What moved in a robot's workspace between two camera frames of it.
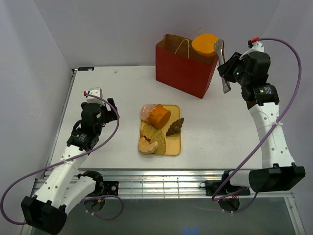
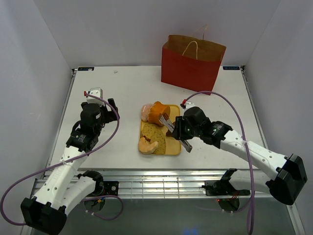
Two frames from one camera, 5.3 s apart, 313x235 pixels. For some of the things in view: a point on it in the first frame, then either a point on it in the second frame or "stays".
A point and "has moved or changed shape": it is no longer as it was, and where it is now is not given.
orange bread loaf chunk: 158,116 has moved or changed shape
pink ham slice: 145,111 stays
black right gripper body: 234,71 → 183,130
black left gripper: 111,115 stays
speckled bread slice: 158,136 stays
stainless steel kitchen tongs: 219,48 → 165,121
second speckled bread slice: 147,130 stays
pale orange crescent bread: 146,147 stays
